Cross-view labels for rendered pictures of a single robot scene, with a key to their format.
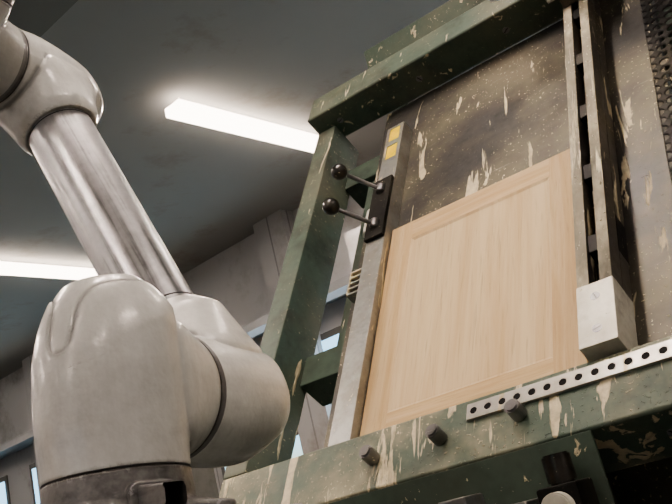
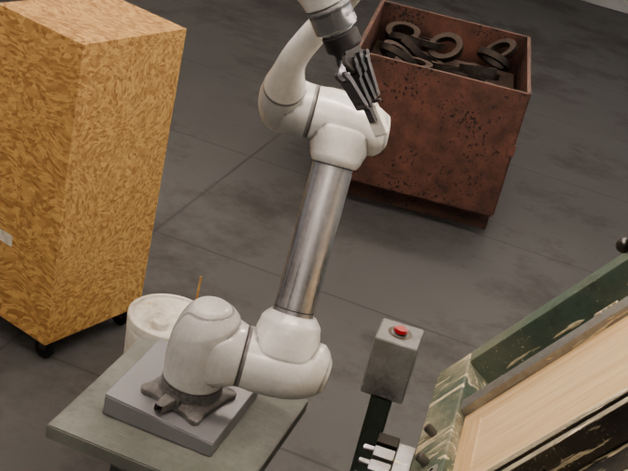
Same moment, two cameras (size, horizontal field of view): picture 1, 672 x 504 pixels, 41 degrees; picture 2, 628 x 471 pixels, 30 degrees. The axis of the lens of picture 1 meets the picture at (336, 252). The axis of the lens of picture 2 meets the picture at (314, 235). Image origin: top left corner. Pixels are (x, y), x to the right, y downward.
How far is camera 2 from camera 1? 266 cm
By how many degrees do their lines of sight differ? 77
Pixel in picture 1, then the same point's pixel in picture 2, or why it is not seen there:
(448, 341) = (515, 419)
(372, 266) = (606, 315)
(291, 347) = (578, 307)
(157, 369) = (188, 361)
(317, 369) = not seen: hidden behind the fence
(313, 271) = not seen: outside the picture
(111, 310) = (183, 329)
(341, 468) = (439, 419)
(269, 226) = not seen: outside the picture
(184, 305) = (270, 322)
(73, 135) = (312, 183)
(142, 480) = (170, 392)
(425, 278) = (584, 363)
